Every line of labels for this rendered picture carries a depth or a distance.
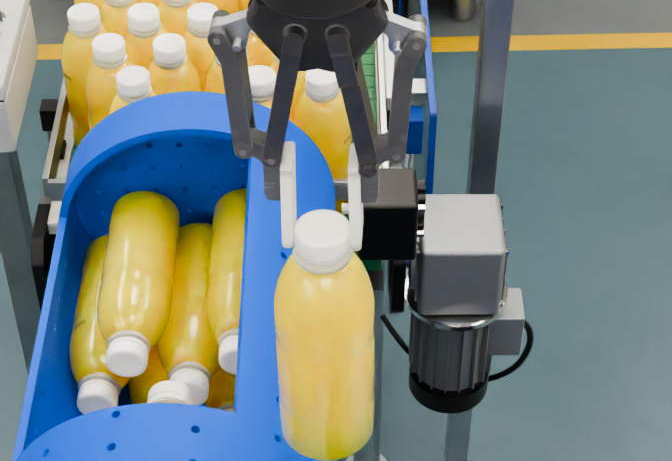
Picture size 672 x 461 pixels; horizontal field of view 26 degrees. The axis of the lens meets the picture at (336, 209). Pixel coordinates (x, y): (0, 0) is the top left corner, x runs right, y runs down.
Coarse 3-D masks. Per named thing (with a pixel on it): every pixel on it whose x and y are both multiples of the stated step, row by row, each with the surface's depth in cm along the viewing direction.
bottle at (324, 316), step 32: (352, 256) 99; (288, 288) 99; (320, 288) 98; (352, 288) 99; (288, 320) 100; (320, 320) 99; (352, 320) 100; (288, 352) 102; (320, 352) 101; (352, 352) 102; (288, 384) 105; (320, 384) 103; (352, 384) 104; (288, 416) 107; (320, 416) 105; (352, 416) 106; (320, 448) 108; (352, 448) 108
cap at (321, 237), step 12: (312, 216) 99; (324, 216) 99; (336, 216) 99; (300, 228) 98; (312, 228) 98; (324, 228) 98; (336, 228) 98; (348, 228) 98; (300, 240) 97; (312, 240) 97; (324, 240) 97; (336, 240) 97; (348, 240) 98; (300, 252) 98; (312, 252) 97; (324, 252) 97; (336, 252) 97; (348, 252) 99; (324, 264) 98
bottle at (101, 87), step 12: (96, 60) 174; (120, 60) 174; (96, 72) 174; (108, 72) 173; (96, 84) 174; (108, 84) 174; (96, 96) 175; (108, 96) 174; (96, 108) 176; (108, 108) 175; (96, 120) 178
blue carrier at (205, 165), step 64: (128, 128) 143; (192, 128) 141; (256, 128) 144; (64, 192) 148; (128, 192) 154; (192, 192) 154; (256, 192) 137; (320, 192) 146; (64, 256) 149; (256, 256) 131; (64, 320) 146; (256, 320) 126; (64, 384) 143; (256, 384) 120; (64, 448) 116; (128, 448) 113; (192, 448) 113; (256, 448) 116
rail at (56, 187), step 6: (48, 180) 174; (54, 180) 174; (60, 180) 174; (336, 180) 174; (342, 180) 174; (48, 186) 174; (54, 186) 174; (60, 186) 174; (336, 186) 174; (342, 186) 174; (54, 192) 174; (60, 192) 174; (336, 192) 175; (342, 192) 175; (54, 198) 175; (60, 198) 175; (336, 198) 175; (342, 198) 175; (348, 198) 175
